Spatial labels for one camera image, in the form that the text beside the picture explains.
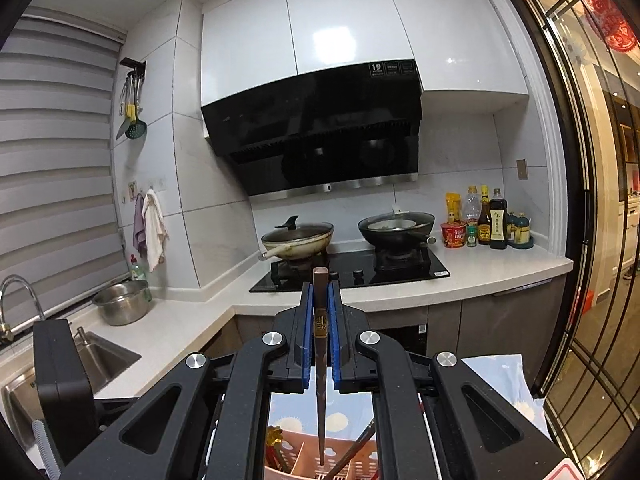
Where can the green dish soap bottle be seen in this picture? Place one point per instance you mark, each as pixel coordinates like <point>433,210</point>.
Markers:
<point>137,272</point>

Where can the yellow seasoning bottle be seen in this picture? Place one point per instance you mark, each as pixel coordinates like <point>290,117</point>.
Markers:
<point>453,207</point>

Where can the black wall hook rack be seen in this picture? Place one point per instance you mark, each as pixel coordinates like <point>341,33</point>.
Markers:
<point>134,65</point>

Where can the dark soy sauce bottle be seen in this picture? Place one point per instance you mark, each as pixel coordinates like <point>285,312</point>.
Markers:
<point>498,225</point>

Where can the chrome faucet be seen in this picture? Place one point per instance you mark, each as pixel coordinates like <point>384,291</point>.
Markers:
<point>20,285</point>

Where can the grey window blind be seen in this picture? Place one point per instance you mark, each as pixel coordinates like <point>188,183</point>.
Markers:
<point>50,160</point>

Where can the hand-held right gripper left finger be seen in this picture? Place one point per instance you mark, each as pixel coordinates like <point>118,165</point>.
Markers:
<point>308,340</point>

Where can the white kitchen countertop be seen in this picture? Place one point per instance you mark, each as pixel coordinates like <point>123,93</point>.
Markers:
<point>500,270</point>

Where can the red paper cut decoration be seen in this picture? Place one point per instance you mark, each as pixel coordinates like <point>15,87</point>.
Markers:
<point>615,15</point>

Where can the black gas stove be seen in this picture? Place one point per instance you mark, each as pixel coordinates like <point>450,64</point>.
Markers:
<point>430,275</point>

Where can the brown sauce bottle yellow cap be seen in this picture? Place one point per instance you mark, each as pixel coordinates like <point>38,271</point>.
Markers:
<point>484,225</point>

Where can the dark brown chopstick gold band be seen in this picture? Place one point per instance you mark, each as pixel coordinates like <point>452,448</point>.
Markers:
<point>357,447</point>
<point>320,410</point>

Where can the gold flower spoon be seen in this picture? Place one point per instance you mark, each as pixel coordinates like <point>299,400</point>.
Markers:
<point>274,437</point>

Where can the dark base cabinet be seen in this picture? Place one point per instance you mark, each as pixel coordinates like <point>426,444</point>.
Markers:
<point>500,320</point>

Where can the blue printed tablecloth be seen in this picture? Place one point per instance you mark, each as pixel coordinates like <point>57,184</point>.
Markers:
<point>500,375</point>

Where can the glass sliding door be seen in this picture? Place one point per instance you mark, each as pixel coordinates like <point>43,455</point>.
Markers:
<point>600,260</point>

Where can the clear oil bottle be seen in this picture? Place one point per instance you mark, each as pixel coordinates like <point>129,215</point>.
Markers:
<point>472,207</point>

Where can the black range hood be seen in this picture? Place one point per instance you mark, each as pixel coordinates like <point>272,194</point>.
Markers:
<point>310,125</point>

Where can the steel sink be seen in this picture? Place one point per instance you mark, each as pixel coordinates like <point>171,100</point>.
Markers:
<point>107,360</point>

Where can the glass pan lid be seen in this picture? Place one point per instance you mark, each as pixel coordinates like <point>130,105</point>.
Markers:
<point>300,232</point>

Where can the black wok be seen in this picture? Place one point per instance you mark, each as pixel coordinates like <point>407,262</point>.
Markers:
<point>395,235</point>

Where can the purple hanging cloth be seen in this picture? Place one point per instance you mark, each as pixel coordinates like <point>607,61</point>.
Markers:
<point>138,225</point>

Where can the steel pot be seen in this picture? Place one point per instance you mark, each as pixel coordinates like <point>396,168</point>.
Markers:
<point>122,305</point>

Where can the white hanging towel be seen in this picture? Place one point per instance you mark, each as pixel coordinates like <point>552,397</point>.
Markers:
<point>155,230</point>

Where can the white wall cabinet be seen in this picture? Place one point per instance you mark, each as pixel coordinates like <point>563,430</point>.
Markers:
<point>350,20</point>

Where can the teal seasoning jars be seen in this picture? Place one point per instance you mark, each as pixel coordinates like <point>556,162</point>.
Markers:
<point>521,232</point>

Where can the cream frying pan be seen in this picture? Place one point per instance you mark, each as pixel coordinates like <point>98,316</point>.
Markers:
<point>300,250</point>

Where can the wall socket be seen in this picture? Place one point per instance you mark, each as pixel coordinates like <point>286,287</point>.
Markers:
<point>522,169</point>

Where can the pink perforated utensil basket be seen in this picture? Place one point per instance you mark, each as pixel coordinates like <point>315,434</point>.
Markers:
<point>300,465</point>

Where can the small green cap jar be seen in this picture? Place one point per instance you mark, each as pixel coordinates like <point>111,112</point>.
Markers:
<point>472,237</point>

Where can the red instant noodle cup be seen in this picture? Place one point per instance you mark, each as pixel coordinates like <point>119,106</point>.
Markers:
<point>454,236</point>

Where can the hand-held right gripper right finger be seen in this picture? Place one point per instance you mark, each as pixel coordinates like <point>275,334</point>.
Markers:
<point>336,355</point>

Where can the dark red chopstick brown end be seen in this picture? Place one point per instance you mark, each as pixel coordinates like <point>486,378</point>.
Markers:
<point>277,462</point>

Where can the grey hanging spatula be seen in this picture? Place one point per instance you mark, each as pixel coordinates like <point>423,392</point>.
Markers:
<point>122,127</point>

